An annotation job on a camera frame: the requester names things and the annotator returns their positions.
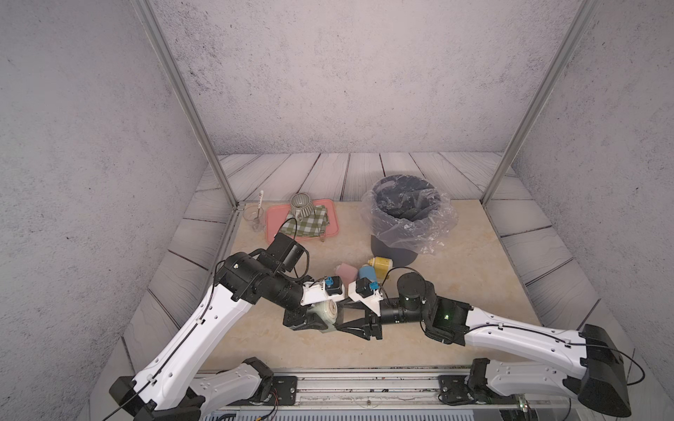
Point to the green white pencil sharpener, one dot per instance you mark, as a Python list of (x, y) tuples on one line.
[(327, 313)]

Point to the ribbed grey cup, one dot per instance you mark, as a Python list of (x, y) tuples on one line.
[(301, 206)]

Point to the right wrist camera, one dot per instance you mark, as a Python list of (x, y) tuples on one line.
[(367, 292)]

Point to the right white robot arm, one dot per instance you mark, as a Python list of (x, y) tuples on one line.
[(583, 365)]

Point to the clear plastic bin liner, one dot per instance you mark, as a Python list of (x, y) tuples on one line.
[(443, 221)]

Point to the dark grey trash bin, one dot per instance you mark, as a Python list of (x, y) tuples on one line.
[(400, 217)]

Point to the blue pencil sharpener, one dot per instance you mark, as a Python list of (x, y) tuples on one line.
[(368, 273)]

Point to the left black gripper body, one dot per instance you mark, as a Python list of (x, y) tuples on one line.
[(297, 315)]

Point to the pink pencil sharpener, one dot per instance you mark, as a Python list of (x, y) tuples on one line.
[(347, 273)]

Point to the metal frame post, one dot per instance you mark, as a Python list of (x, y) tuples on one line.
[(564, 53), (168, 63)]

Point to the left metal frame post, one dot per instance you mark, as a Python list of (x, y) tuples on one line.
[(168, 63)]

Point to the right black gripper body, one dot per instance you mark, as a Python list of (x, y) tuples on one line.
[(375, 321)]

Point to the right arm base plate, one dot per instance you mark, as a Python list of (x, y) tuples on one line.
[(456, 390)]

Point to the right metal frame post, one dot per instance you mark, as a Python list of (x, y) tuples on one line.
[(564, 53)]

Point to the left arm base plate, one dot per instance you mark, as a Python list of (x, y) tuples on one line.
[(277, 390)]

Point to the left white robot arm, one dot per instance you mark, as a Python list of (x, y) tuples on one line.
[(168, 389)]

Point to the clear glass with stick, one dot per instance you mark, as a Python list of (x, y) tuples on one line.
[(253, 214)]

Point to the aluminium mounting rail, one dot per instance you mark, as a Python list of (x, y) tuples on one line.
[(392, 394)]

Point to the green checkered cloth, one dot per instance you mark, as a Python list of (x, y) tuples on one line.
[(312, 226)]

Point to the pink plastic tray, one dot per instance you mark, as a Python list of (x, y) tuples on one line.
[(277, 214)]

